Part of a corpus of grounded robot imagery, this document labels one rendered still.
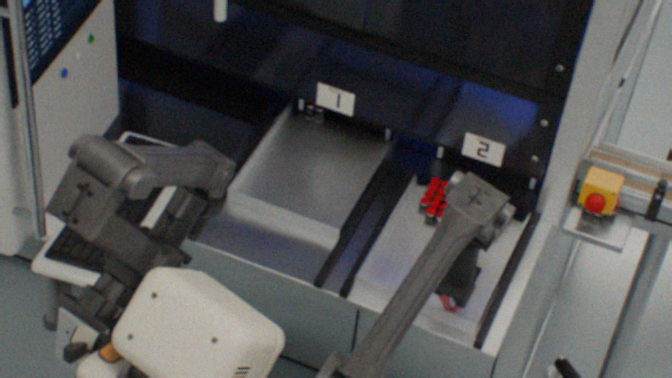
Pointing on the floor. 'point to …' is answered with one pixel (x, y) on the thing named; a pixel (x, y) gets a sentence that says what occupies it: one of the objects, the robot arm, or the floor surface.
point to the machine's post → (565, 167)
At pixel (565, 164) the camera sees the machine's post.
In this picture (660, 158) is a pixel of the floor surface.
